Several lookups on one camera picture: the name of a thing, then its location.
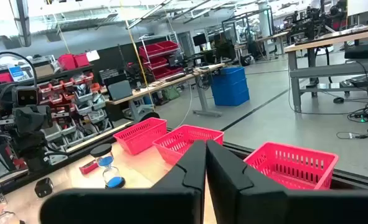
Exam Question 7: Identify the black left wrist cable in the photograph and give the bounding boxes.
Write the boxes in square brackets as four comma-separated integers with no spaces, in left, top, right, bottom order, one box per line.
[0,51,38,91]

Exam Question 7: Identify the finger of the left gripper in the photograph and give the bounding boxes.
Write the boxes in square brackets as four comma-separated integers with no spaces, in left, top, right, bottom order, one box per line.
[32,105,53,134]
[12,105,34,134]

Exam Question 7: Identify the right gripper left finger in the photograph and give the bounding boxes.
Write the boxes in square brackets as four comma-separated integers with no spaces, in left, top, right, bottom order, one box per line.
[39,139,207,224]

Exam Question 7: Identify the long wooden desk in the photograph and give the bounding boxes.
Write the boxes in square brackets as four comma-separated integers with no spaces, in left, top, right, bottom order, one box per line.
[105,63,225,118]

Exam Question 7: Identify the black desk monitor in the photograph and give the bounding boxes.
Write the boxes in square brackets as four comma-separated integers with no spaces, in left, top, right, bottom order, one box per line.
[192,32,208,47]

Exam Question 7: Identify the thin yellow hanging cable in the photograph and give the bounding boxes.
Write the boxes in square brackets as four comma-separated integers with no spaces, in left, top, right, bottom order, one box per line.
[120,0,156,111]

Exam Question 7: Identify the parts bin shelf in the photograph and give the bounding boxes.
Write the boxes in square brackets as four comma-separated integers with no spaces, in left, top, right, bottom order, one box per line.
[0,55,113,162]

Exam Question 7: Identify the blue stacked storage totes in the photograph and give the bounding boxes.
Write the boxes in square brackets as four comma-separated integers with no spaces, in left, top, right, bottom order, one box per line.
[210,67,250,107]

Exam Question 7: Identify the black wall charger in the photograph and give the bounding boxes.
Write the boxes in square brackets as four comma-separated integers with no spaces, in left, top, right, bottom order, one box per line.
[34,177,54,198]

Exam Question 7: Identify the black floor cable bundle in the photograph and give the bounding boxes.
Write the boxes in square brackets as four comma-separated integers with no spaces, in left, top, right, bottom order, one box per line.
[336,60,368,141]

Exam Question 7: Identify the grey workbench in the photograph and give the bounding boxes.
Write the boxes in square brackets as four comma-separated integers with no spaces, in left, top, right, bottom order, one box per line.
[283,21,368,113]

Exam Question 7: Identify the red plastic basket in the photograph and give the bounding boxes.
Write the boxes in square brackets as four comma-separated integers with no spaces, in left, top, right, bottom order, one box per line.
[243,141,339,190]
[152,124,225,166]
[113,117,168,156]

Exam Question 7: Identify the green bag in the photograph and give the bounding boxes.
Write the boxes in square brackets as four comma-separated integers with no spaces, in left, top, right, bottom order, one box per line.
[162,86,181,101]

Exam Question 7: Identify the red digital thermometer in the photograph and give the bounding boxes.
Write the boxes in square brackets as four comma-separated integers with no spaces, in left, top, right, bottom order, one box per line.
[78,160,100,175]

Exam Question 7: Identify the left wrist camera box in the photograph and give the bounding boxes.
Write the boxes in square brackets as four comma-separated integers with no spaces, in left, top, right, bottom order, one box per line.
[14,86,40,107]

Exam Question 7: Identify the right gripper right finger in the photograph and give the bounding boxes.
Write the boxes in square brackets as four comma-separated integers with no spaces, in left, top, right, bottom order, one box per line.
[206,139,368,224]

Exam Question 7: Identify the red bin rack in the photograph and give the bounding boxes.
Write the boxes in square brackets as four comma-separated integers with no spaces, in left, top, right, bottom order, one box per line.
[138,40,184,81]

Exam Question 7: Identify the grey laptop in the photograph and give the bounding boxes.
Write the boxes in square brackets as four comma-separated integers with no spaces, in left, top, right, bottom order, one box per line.
[107,80,134,101]

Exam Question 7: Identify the blue sand hourglass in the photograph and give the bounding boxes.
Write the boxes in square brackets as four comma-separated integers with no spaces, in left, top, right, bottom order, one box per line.
[89,143,126,189]

